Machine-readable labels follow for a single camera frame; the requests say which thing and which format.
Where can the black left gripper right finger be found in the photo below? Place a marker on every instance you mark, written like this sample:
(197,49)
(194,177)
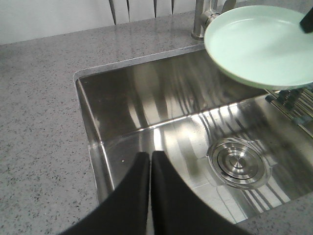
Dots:
(177,210)

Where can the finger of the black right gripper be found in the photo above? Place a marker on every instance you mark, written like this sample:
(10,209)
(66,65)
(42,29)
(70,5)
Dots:
(306,23)

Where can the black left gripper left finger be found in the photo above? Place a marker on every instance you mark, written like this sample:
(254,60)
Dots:
(125,210)

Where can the light green round plate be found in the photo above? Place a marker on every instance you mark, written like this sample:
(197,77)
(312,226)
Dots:
(262,46)

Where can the stainless steel faucet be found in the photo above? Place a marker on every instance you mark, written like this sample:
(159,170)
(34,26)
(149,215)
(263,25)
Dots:
(205,13)

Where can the green metal dish rack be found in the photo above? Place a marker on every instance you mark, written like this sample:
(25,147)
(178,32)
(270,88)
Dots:
(296,105)

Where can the round steel sink drain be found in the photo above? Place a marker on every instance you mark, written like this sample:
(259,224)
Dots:
(240,163)

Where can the stainless steel sink basin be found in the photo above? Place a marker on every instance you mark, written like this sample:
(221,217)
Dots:
(181,103)

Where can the white pleated curtain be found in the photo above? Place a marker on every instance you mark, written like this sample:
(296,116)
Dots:
(149,24)

